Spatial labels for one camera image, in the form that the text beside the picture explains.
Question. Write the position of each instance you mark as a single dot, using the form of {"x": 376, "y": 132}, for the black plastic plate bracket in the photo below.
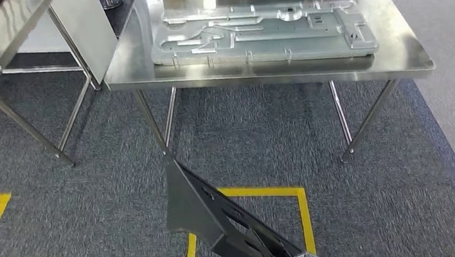
{"x": 194, "y": 208}

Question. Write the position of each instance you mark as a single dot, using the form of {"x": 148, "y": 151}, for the white panel board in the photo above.
{"x": 88, "y": 32}

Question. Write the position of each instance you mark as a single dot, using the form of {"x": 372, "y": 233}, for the stamped grey metal panel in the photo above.
{"x": 268, "y": 37}

